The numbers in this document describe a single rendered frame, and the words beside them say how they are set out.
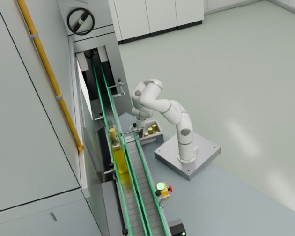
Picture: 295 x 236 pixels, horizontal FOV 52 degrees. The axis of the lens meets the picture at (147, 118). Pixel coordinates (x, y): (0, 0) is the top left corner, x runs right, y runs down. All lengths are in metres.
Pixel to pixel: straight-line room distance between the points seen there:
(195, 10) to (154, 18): 0.78
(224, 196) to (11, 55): 1.42
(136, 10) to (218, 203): 4.21
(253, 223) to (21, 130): 1.29
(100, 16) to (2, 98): 1.71
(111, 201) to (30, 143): 0.85
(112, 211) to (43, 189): 0.63
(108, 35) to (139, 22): 3.00
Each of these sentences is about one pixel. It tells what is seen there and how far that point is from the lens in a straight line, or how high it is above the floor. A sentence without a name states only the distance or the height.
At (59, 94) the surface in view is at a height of 1.69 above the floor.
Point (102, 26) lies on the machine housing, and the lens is 2.59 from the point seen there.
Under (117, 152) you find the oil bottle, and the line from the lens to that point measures 1.80.
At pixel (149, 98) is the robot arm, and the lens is 1.68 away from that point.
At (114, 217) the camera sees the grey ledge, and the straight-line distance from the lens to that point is 1.73.
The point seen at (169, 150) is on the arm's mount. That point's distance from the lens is 2.09.
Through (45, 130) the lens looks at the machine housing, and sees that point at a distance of 1.03.
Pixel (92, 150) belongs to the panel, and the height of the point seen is 1.16.
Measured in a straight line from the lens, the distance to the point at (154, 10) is 5.60.
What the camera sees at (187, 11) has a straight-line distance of 5.79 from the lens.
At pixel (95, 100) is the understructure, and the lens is 2.88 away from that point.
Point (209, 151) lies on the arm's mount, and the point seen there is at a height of 0.81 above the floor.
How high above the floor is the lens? 2.27
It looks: 38 degrees down
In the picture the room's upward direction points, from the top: 11 degrees counter-clockwise
